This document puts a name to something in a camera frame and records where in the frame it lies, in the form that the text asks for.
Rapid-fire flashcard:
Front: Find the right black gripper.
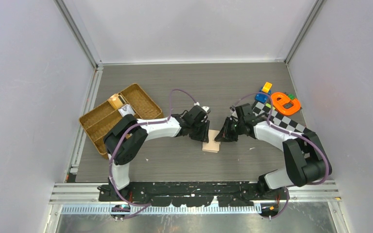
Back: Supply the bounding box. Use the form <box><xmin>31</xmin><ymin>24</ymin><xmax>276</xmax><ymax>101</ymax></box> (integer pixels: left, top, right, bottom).
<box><xmin>215</xmin><ymin>116</ymin><xmax>244</xmax><ymax>142</ymax></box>

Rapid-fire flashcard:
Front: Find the beige card holder wallet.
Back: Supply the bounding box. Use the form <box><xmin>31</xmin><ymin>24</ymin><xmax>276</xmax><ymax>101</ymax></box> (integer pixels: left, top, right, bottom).
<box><xmin>202</xmin><ymin>130</ymin><xmax>220</xmax><ymax>153</ymax></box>

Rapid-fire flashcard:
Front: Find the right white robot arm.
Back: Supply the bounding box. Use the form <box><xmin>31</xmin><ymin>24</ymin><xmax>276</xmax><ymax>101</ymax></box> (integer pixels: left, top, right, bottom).
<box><xmin>215</xmin><ymin>102</ymin><xmax>332</xmax><ymax>199</ymax></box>

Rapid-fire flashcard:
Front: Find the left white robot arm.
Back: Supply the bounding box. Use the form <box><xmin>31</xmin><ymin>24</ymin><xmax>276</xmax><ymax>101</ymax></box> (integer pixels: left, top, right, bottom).
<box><xmin>103</xmin><ymin>103</ymin><xmax>210</xmax><ymax>201</ymax></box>

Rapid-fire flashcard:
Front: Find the white credit card in tray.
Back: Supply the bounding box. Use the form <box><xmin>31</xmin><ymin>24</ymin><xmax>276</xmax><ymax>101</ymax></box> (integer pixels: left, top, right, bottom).
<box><xmin>118</xmin><ymin>104</ymin><xmax>136</xmax><ymax>117</ymax></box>

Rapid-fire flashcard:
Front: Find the gold credit card in tray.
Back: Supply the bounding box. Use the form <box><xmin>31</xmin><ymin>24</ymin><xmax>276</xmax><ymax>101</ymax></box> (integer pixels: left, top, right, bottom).
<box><xmin>107</xmin><ymin>93</ymin><xmax>127</xmax><ymax>110</ymax></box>

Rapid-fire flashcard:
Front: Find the lime green stick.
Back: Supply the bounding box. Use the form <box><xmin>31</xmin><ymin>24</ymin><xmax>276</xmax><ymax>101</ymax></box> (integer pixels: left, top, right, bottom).
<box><xmin>265</xmin><ymin>103</ymin><xmax>275</xmax><ymax>109</ymax></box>

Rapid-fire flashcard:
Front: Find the blue toy block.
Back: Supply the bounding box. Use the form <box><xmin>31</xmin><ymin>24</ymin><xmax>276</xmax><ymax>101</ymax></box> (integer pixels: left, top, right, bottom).
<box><xmin>254</xmin><ymin>92</ymin><xmax>271</xmax><ymax>104</ymax></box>

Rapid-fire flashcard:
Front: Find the orange plastic letter toy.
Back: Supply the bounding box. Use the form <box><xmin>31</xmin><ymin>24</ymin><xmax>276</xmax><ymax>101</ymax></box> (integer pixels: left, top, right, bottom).
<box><xmin>271</xmin><ymin>92</ymin><xmax>302</xmax><ymax>116</ymax></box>

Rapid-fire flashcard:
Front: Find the yellow toy block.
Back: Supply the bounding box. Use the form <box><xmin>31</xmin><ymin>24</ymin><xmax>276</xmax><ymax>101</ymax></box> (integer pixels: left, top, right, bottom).
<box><xmin>261</xmin><ymin>82</ymin><xmax>272</xmax><ymax>95</ymax></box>

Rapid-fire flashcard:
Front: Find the black white checkerboard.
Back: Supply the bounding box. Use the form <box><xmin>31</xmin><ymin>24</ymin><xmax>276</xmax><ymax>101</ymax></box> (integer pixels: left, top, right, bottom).
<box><xmin>230</xmin><ymin>100</ymin><xmax>308</xmax><ymax>134</ymax></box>

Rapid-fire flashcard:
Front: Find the woven wicker tray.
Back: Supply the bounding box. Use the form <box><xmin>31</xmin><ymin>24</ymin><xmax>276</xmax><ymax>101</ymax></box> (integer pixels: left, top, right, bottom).
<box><xmin>79</xmin><ymin>83</ymin><xmax>164</xmax><ymax>159</ymax></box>

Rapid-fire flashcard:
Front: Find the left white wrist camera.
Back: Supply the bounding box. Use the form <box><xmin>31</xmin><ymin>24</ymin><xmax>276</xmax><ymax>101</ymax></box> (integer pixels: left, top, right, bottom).
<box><xmin>200</xmin><ymin>106</ymin><xmax>211</xmax><ymax>114</ymax></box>

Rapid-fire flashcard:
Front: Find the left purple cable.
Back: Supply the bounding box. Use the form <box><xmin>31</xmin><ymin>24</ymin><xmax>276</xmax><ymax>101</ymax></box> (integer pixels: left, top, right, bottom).
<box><xmin>108</xmin><ymin>88</ymin><xmax>202</xmax><ymax>207</ymax></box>

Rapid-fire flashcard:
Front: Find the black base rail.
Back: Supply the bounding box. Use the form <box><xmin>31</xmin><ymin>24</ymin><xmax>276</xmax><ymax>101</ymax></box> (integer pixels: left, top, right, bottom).
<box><xmin>97</xmin><ymin>181</ymin><xmax>288</xmax><ymax>207</ymax></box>

